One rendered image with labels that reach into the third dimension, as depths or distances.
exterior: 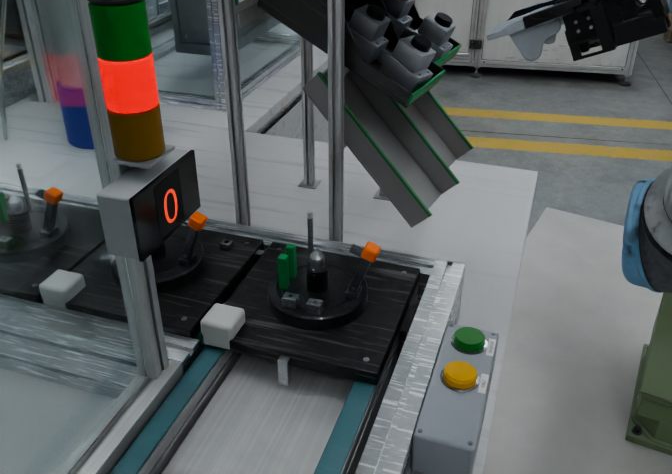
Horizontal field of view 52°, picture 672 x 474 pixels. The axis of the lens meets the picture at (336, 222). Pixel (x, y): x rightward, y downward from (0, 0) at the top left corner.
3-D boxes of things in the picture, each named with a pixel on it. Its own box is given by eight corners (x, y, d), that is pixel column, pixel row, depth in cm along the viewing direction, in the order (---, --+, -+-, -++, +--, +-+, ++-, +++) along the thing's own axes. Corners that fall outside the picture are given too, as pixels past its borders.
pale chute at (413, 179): (441, 194, 120) (460, 182, 117) (411, 228, 110) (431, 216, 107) (340, 65, 118) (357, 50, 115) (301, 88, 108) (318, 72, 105)
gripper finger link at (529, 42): (499, 75, 90) (569, 49, 88) (485, 31, 89) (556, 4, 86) (497, 71, 93) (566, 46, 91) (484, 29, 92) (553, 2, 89)
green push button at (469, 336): (485, 341, 91) (487, 329, 90) (481, 360, 88) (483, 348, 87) (455, 334, 93) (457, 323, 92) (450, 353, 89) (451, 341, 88)
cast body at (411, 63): (425, 89, 106) (446, 51, 101) (409, 94, 103) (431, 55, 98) (385, 57, 108) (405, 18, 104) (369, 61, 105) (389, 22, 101)
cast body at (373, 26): (382, 56, 108) (401, 17, 104) (369, 64, 105) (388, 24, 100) (339, 27, 109) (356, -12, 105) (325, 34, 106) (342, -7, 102)
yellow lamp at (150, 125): (174, 145, 71) (168, 99, 68) (148, 165, 67) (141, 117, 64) (132, 138, 72) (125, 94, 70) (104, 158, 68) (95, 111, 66)
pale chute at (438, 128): (456, 159, 132) (473, 147, 129) (430, 187, 122) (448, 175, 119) (365, 42, 130) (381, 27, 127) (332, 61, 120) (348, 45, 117)
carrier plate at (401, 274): (419, 279, 104) (420, 267, 103) (377, 386, 84) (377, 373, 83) (273, 251, 111) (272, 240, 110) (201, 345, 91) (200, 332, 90)
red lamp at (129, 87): (168, 98, 68) (162, 50, 66) (141, 116, 64) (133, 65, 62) (125, 93, 70) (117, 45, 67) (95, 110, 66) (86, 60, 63)
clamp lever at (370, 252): (362, 287, 94) (382, 246, 90) (358, 295, 93) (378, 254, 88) (338, 275, 95) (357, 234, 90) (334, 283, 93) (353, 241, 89)
